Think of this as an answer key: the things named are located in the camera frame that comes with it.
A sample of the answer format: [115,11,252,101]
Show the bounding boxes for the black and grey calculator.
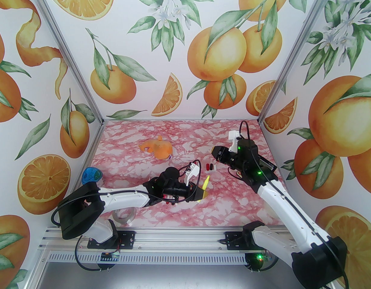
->
[258,155,277,174]

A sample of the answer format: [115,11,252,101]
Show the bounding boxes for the orange plastic toy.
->
[140,136,173,161]

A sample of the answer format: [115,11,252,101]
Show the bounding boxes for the clear tape roll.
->
[112,208,135,223]

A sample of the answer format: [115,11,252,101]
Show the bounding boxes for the slotted aluminium strip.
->
[47,252,249,264]

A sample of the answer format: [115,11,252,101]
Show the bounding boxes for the blue lidded plastic container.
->
[82,167,103,186]

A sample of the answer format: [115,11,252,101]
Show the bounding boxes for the black left camera cable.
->
[179,159,202,181]

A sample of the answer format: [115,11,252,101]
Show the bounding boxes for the black camera cable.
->
[179,159,202,181]
[239,120,251,141]

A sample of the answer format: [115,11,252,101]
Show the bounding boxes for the black right camera cable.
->
[239,120,251,141]

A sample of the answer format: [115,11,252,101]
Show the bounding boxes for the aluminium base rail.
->
[38,225,258,253]

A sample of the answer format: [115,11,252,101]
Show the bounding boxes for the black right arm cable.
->
[249,149,351,289]

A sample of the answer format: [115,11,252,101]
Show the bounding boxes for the aluminium corner post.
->
[29,0,104,123]
[259,0,329,123]

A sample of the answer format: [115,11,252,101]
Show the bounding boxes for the black base cable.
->
[75,234,114,272]

